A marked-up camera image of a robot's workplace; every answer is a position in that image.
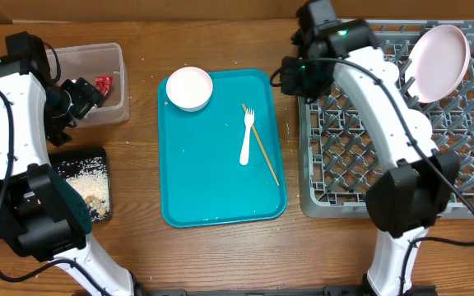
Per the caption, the pink bowl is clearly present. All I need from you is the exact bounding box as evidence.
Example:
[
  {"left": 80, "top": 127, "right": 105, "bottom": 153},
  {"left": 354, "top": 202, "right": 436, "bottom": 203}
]
[{"left": 166, "top": 67, "right": 213, "bottom": 112}]

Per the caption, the clear plastic bin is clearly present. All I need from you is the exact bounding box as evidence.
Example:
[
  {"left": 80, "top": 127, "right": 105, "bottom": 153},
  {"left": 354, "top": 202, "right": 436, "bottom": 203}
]
[{"left": 44, "top": 43, "right": 130, "bottom": 127}]

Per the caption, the white plastic fork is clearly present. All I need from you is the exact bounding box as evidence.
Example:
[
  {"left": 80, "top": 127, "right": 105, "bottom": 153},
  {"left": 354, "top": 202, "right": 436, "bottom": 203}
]
[{"left": 239, "top": 108, "right": 255, "bottom": 166}]

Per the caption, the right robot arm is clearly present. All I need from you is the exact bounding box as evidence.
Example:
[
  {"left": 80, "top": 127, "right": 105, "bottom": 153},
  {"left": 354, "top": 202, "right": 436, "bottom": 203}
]
[{"left": 276, "top": 1, "right": 459, "bottom": 295}]

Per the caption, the wooden chopstick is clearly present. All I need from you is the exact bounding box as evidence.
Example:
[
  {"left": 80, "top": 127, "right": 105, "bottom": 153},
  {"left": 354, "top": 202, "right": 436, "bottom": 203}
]
[{"left": 242, "top": 104, "right": 280, "bottom": 186}]

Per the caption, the teal serving tray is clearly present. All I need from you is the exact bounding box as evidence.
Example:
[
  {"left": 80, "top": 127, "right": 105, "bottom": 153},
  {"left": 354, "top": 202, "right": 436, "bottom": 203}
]
[{"left": 158, "top": 69, "right": 287, "bottom": 228}]

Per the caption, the peanut shells pile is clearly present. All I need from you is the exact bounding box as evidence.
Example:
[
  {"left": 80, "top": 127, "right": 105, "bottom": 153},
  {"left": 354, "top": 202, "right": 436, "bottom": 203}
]
[{"left": 85, "top": 196, "right": 109, "bottom": 220}]

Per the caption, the white round plate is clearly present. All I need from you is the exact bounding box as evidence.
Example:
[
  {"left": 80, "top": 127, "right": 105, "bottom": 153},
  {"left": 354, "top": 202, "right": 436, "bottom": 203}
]
[{"left": 405, "top": 25, "right": 471, "bottom": 104}]

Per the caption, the black plastic tray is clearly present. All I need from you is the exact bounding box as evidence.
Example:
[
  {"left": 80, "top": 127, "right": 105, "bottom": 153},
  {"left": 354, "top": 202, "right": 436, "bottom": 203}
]
[{"left": 49, "top": 146, "right": 113, "bottom": 223}]

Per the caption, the red snack wrapper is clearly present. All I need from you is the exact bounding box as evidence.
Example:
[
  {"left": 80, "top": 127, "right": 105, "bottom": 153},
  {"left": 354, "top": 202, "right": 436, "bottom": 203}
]
[{"left": 95, "top": 76, "right": 114, "bottom": 96}]

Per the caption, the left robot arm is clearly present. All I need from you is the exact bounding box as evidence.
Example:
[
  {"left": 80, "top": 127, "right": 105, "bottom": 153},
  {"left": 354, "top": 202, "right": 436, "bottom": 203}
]
[{"left": 0, "top": 32, "right": 146, "bottom": 295}]

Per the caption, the spilled white rice pile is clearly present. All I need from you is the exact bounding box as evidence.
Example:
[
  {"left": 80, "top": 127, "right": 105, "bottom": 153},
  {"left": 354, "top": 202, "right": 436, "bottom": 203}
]
[{"left": 53, "top": 156, "right": 111, "bottom": 223}]

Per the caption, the grey dishwasher rack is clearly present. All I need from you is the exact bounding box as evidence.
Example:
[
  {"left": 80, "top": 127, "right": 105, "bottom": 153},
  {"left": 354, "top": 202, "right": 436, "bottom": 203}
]
[{"left": 298, "top": 21, "right": 474, "bottom": 218}]

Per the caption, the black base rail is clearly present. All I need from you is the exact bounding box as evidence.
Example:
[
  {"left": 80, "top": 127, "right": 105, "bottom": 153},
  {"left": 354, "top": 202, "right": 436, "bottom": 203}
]
[{"left": 146, "top": 285, "right": 438, "bottom": 296}]

